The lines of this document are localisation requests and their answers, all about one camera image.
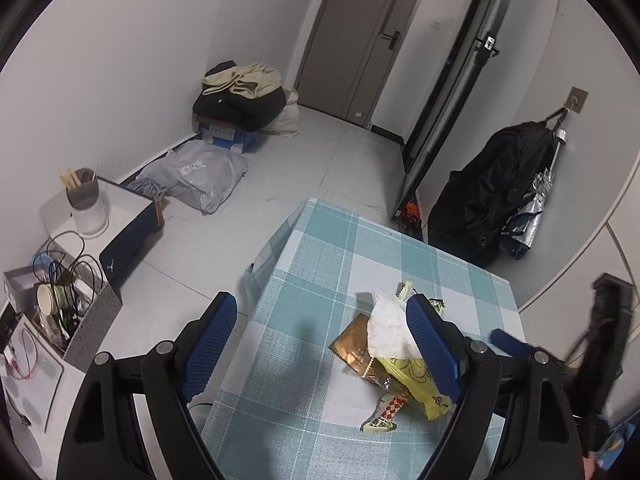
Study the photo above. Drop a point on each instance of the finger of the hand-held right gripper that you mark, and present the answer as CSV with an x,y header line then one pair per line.
x,y
510,341

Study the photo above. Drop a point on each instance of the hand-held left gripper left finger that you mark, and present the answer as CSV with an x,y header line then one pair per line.
x,y
212,340

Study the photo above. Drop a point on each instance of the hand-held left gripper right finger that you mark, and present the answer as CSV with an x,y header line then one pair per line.
x,y
432,347

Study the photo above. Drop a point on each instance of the yellow printed wrapper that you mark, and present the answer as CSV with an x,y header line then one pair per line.
x,y
415,377

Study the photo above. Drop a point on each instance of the green white wrapper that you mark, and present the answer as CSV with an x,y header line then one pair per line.
x,y
406,291

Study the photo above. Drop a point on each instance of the red checked snack wrapper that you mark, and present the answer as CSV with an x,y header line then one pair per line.
x,y
392,407

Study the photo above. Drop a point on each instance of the gold foil wrapper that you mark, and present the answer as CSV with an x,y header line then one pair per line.
x,y
352,342

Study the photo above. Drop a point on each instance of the teal checked tablecloth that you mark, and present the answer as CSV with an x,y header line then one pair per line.
x,y
310,285

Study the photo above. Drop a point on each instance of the grey speckled box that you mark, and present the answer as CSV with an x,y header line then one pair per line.
x,y
95,317

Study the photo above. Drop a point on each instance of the navy box with white lid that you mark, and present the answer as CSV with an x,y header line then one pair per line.
x,y
132,232

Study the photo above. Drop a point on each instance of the orange black item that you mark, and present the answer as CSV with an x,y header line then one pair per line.
x,y
411,214

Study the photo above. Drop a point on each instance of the silver folded umbrella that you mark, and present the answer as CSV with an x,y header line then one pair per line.
x,y
535,200

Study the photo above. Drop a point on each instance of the black jacket on hook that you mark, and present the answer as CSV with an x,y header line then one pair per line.
x,y
480,195

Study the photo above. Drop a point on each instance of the grey plastic parcel bag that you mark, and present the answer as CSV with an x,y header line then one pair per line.
x,y
200,175

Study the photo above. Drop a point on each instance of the white paper sheet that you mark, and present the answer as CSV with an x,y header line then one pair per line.
x,y
35,360

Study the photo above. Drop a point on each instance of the white grey cup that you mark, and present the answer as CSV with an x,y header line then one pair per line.
x,y
89,210

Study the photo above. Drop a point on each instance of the blue cardboard box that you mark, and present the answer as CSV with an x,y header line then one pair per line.
x,y
227,135

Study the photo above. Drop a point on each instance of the bundle of wooden chopsticks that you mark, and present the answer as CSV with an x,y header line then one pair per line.
x,y
70,179

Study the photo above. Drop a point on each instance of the pile of clothes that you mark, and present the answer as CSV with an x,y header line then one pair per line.
x,y
235,107

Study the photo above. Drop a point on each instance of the white tote bag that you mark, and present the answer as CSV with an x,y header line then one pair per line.
x,y
286,117

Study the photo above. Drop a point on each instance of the beige garment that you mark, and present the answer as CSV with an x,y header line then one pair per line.
x,y
250,80

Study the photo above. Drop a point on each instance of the black framed open door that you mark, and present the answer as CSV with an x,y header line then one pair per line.
x,y
450,85

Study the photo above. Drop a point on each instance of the grey entrance door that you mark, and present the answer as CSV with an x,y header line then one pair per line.
x,y
360,40

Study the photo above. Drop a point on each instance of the metal wall hook plate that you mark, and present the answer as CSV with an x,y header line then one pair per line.
x,y
578,99

